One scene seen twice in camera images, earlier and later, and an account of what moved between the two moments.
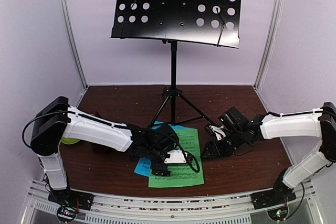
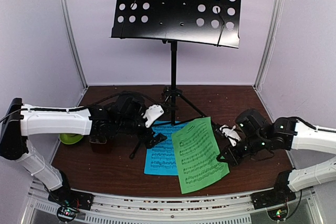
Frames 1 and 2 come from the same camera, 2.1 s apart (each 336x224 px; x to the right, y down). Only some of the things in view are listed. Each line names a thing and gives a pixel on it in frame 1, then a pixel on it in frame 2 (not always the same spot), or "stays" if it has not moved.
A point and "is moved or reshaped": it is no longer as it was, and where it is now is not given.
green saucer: (67, 140) stays
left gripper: (159, 170) → (144, 138)
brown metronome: (96, 148) stays
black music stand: (203, 8) stays
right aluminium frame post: (273, 27) stays
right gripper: (219, 151) → (232, 157)
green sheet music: (181, 174) is moved or reshaped
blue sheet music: (144, 165) is moved or reshaped
